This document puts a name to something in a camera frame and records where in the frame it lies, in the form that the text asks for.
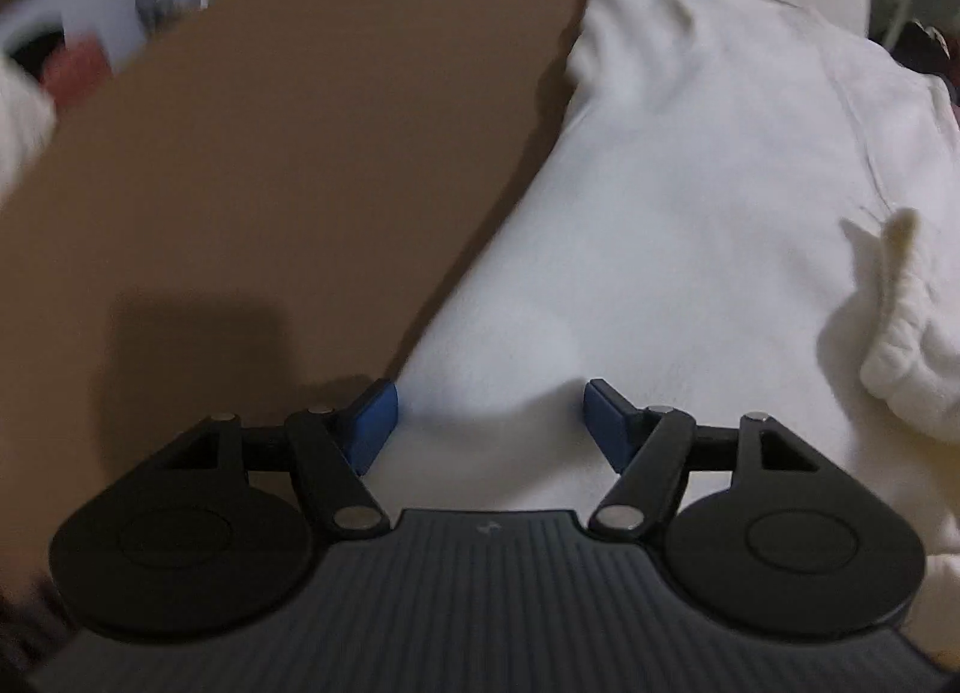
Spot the white fleece garment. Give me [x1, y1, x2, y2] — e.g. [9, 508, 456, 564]
[370, 0, 958, 665]

